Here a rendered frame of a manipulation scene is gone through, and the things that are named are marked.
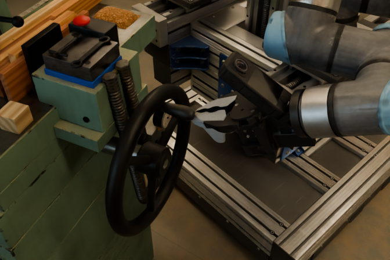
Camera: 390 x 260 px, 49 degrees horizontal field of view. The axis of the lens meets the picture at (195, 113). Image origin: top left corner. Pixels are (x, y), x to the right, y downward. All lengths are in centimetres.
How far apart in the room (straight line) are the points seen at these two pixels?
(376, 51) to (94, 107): 44
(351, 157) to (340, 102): 114
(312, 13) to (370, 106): 17
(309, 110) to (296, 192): 96
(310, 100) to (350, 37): 11
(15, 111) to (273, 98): 42
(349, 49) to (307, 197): 96
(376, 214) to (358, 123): 128
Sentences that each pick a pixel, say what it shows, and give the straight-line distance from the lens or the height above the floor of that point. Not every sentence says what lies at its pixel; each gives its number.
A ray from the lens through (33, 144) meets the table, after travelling 79.
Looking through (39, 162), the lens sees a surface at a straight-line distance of 82.
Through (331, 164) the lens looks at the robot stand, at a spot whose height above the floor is 21.
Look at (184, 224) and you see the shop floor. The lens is 168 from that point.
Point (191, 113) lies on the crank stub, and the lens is 70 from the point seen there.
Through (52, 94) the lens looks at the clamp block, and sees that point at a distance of 78.
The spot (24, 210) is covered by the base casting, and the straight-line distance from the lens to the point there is 84.
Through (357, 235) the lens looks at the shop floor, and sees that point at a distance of 176.
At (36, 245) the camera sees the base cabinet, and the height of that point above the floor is 66.
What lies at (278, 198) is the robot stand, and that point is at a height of 21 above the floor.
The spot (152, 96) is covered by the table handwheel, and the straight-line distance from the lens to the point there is 70.
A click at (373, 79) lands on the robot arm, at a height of 107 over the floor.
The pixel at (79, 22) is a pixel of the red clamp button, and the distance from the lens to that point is 78.
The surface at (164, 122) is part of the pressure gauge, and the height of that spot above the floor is 66.
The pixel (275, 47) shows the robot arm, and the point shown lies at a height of 104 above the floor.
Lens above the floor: 139
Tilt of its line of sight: 41 degrees down
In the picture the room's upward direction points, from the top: straight up
